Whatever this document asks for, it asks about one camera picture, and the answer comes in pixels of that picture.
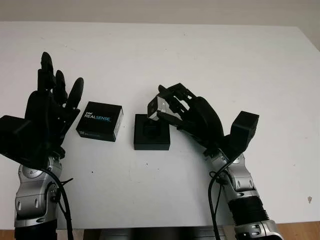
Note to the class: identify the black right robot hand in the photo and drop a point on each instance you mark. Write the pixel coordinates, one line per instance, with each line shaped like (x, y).
(202, 120)

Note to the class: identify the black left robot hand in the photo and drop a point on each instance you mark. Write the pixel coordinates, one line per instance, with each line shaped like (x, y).
(45, 112)

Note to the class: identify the small silver RealSense camera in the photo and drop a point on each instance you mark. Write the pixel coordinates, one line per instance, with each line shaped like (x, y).
(157, 107)

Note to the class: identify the black RealSense box lid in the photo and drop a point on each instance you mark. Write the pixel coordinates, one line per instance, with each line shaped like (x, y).
(97, 122)

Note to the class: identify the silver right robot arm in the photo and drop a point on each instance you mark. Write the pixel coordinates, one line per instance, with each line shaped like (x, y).
(242, 180)

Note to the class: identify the black box base foam insert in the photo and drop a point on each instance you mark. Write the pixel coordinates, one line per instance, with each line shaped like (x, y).
(140, 145)

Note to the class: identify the dark robot torso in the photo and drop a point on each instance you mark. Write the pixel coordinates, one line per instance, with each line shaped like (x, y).
(150, 232)

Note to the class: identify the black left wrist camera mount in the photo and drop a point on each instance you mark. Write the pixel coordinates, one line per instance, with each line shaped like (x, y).
(13, 135)

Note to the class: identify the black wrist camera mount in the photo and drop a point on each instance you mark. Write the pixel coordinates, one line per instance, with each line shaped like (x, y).
(13, 135)
(243, 132)

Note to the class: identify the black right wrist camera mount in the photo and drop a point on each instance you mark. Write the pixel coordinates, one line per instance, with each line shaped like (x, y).
(243, 132)

